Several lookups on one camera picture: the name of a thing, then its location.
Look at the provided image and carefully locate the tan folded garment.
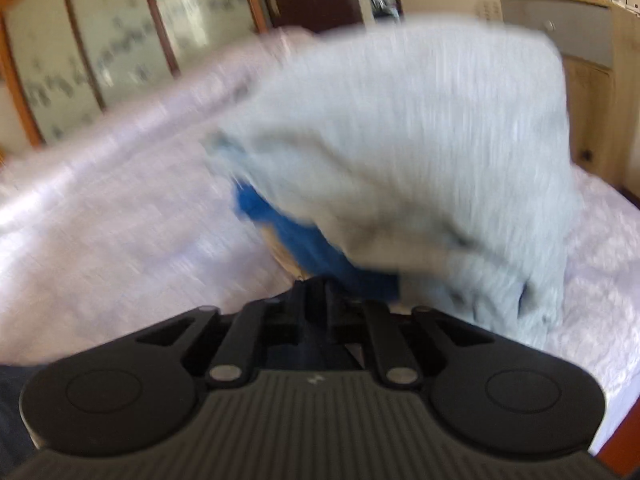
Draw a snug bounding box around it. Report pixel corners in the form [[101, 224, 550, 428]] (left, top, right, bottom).
[[259, 226, 310, 280]]

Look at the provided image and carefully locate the wooden wardrobe with frosted doors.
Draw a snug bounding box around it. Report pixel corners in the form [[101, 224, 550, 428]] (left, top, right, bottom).
[[1, 0, 269, 148]]

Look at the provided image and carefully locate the rolled lavender quilt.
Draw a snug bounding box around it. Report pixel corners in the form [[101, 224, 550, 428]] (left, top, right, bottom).
[[1, 27, 317, 235]]

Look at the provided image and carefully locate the lavender patterned bed sheet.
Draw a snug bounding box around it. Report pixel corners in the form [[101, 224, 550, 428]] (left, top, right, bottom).
[[1, 127, 639, 448]]

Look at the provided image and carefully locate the blue garment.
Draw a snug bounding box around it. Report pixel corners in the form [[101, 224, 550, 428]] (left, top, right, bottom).
[[234, 182, 399, 302]]

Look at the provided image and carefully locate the beige and grey cabinet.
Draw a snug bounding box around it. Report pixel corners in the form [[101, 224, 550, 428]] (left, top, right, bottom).
[[500, 0, 639, 188]]

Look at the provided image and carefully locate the light grey garment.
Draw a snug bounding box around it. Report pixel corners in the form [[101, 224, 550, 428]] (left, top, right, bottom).
[[207, 15, 579, 348]]

